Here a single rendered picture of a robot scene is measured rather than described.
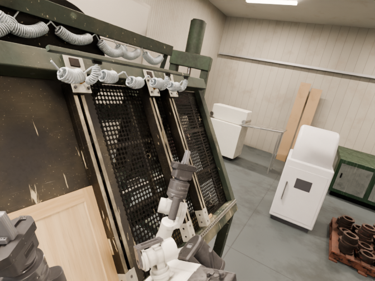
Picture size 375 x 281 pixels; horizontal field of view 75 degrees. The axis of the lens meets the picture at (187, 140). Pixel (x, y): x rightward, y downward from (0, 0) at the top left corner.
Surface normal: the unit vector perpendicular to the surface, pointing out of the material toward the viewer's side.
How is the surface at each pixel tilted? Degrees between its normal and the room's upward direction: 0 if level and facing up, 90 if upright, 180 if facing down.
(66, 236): 58
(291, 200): 90
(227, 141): 90
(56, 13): 90
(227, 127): 90
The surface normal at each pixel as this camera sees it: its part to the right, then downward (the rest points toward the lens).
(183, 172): 0.48, 0.11
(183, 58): -0.22, 0.22
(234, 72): -0.49, 0.14
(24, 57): 0.82, -0.25
